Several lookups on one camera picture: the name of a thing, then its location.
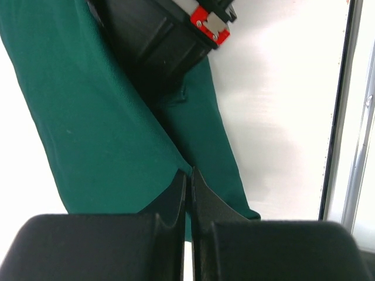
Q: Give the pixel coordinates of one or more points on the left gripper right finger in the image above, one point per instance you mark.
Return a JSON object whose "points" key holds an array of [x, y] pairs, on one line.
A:
{"points": [[228, 246]]}

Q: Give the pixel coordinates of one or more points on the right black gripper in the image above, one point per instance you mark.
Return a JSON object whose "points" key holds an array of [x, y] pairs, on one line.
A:
{"points": [[157, 42]]}

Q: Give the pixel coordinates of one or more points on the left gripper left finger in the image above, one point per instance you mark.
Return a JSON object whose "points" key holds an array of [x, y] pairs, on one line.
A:
{"points": [[148, 245]]}

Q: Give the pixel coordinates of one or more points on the green surgical cloth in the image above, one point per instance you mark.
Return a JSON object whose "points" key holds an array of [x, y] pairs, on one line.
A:
{"points": [[108, 150]]}

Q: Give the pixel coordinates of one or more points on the aluminium front rail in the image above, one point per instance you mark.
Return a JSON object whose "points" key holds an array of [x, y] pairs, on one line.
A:
{"points": [[348, 186]]}

